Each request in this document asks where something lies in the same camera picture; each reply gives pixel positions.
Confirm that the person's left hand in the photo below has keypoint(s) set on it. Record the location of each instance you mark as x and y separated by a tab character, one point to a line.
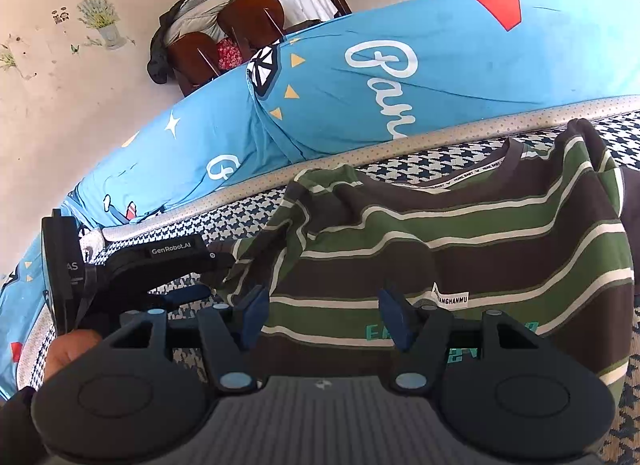
65	352

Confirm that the pile of clothes on chair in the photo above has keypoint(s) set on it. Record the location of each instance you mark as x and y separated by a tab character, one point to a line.
157	60

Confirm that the small figures wall sticker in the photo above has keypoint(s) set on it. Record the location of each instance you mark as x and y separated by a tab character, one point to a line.
61	16

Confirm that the white cloth dining table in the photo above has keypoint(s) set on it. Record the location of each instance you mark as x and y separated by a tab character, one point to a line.
305	2

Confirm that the lavender pot wall sticker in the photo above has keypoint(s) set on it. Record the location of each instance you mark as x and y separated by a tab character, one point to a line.
102	20

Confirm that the green brown striped t-shirt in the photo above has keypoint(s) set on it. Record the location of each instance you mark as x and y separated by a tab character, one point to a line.
450	225

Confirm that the red patterned cloth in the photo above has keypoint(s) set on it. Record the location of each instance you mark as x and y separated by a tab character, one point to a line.
229	52

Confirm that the houndstooth seat mat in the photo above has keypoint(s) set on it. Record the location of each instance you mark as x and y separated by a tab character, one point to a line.
235	207

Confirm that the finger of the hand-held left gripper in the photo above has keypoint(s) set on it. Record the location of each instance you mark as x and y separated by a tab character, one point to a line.
185	293

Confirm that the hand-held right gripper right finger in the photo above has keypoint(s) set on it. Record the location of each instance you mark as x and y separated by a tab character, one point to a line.
395	317

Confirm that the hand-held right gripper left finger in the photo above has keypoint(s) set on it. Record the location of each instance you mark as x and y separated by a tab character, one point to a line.
252	317

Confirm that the blue printed sofa cover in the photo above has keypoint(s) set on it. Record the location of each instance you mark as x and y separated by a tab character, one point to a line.
350	110

